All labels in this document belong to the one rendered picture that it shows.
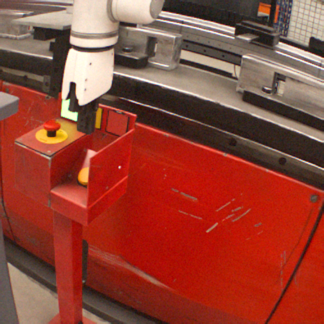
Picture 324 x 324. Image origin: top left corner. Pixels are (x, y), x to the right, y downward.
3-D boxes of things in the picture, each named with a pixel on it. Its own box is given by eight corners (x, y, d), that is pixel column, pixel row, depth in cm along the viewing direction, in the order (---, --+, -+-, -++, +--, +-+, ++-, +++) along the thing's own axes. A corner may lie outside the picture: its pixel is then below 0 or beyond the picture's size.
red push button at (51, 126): (38, 139, 84) (39, 123, 82) (49, 132, 87) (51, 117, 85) (52, 144, 83) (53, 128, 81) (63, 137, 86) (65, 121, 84)
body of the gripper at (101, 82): (92, 30, 73) (87, 83, 79) (58, 43, 65) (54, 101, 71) (126, 36, 71) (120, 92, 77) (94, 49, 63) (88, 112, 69)
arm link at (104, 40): (90, 20, 72) (89, 35, 74) (61, 30, 65) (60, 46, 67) (128, 27, 69) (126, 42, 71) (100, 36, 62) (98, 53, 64)
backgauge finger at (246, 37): (217, 38, 100) (220, 21, 98) (242, 33, 122) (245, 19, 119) (261, 52, 96) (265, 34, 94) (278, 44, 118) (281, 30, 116)
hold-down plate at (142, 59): (48, 50, 111) (49, 40, 110) (59, 47, 116) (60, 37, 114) (137, 69, 101) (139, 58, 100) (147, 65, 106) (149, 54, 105)
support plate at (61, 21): (11, 23, 89) (11, 20, 89) (72, 11, 111) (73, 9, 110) (62, 30, 83) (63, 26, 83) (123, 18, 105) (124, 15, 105)
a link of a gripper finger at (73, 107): (80, 64, 69) (92, 76, 74) (60, 105, 68) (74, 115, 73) (85, 65, 68) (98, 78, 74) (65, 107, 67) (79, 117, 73)
